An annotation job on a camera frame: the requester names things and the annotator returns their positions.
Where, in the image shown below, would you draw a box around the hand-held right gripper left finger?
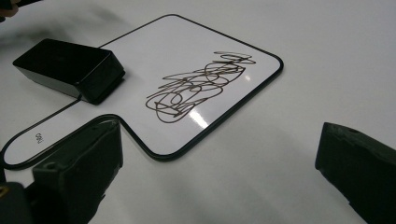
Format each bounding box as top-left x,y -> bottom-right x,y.
31,118 -> 124,224

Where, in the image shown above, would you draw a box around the black whiteboard eraser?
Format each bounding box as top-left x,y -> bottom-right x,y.
12,37 -> 126,105

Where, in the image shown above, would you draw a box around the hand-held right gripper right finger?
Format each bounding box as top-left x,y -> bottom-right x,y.
315,121 -> 396,224

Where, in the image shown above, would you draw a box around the white paddle whiteboard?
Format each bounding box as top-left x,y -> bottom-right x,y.
0,13 -> 285,171

